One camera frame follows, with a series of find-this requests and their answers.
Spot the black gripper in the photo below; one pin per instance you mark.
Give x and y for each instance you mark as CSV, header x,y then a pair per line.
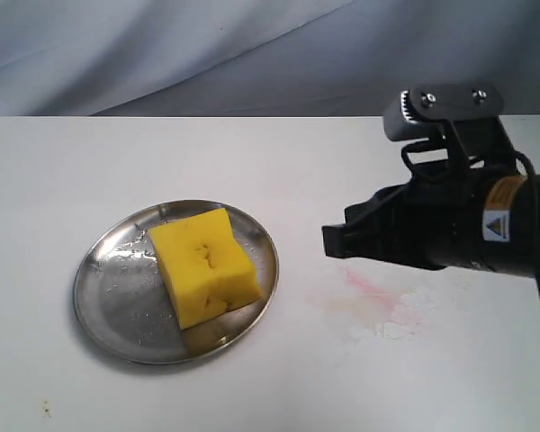
x,y
482,223

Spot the yellow sponge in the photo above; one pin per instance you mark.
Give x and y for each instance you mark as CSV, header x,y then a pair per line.
x,y
206,271

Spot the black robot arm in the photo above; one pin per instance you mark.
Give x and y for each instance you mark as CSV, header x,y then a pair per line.
x,y
486,221

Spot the round steel plate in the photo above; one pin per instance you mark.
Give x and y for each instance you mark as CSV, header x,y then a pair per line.
x,y
122,304

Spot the white backdrop cloth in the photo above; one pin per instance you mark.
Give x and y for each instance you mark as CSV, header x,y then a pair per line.
x,y
258,58

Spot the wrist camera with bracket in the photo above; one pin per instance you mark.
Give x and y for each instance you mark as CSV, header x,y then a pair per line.
x,y
448,129

